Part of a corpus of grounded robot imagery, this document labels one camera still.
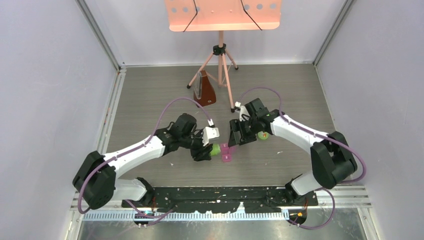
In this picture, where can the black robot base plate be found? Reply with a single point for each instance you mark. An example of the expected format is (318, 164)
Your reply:
(220, 200)

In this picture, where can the pink music stand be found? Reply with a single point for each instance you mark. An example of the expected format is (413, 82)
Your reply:
(222, 16)

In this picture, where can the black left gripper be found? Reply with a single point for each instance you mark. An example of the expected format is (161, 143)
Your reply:
(199, 155)

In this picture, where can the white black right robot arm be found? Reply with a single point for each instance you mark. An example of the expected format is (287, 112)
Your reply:
(331, 161)

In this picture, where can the green pill bottle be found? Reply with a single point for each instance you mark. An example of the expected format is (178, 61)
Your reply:
(216, 150)

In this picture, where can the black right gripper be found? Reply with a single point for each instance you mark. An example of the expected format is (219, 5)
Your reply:
(236, 125)

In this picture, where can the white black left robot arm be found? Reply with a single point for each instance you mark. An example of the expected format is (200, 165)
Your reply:
(99, 181)

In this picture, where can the brown wooden metronome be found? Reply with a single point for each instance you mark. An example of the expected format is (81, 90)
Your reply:
(203, 92)

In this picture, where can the green bottle cap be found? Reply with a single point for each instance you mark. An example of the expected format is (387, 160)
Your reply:
(262, 135)

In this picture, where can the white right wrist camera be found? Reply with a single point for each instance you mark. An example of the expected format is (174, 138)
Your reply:
(243, 112)

